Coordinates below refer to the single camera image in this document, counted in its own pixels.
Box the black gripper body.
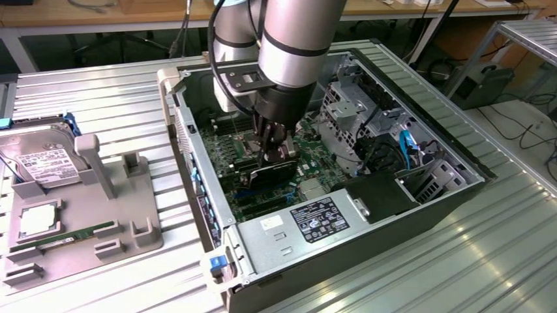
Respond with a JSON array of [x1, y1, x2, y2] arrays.
[[252, 82, 318, 127]]

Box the green graphics card black fan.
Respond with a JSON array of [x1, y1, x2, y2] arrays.
[[233, 142, 302, 191]]

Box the CPU socket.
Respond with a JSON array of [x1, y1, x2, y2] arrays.
[[233, 132, 264, 160]]

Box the green Dell motherboard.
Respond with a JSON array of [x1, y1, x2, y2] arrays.
[[197, 110, 350, 223]]

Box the metal disk bay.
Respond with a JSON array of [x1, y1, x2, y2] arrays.
[[318, 80, 411, 155], [394, 158, 481, 203]]

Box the silver chipset heatsink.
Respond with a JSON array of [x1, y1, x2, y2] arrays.
[[298, 180, 334, 201]]

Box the blue expansion slot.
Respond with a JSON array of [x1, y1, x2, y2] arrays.
[[232, 188, 261, 201]]

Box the silver power supply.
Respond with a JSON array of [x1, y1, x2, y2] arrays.
[[236, 190, 371, 275]]

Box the open black PC case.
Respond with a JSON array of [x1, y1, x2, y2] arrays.
[[155, 47, 498, 313]]

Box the blue case latch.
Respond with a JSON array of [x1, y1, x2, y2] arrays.
[[207, 255, 231, 274]]

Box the black stand legs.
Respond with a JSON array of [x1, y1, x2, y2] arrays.
[[70, 29, 171, 63]]

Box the blue disk caddy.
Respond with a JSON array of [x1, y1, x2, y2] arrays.
[[0, 110, 84, 138]]

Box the grey equipment box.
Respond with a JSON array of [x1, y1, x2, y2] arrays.
[[451, 64, 515, 111]]

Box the grey parts rack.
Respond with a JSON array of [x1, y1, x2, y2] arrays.
[[0, 132, 165, 288]]

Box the silver hard disk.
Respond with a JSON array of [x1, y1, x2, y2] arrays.
[[0, 125, 83, 190]]

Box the green RAM stick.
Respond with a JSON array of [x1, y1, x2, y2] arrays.
[[6, 224, 115, 254]]

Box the silver CPU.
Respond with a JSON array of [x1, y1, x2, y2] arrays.
[[18, 204, 61, 236]]

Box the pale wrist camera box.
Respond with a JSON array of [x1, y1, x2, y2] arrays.
[[213, 91, 257, 113]]

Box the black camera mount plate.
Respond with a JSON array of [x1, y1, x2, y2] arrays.
[[219, 69, 279, 95]]

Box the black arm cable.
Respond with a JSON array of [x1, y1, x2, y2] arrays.
[[207, 0, 259, 115]]

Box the blue wire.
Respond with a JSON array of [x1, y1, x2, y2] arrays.
[[396, 128, 419, 171]]

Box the hanging grey cable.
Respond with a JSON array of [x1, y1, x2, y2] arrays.
[[171, 0, 193, 58]]

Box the coiled black cable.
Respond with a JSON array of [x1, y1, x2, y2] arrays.
[[427, 57, 454, 82]]

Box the black hanging cables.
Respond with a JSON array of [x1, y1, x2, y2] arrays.
[[408, 0, 461, 68]]

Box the wooden desk white frame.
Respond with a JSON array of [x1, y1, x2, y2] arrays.
[[0, 0, 546, 74]]

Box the grey cable on desk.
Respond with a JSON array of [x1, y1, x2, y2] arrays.
[[66, 0, 117, 14]]

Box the black floor cables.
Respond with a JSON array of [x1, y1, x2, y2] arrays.
[[475, 93, 557, 166]]

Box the aluminium frame table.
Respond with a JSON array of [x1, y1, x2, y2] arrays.
[[443, 19, 557, 100]]

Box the black disk wire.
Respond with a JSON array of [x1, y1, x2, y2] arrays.
[[0, 152, 22, 183]]

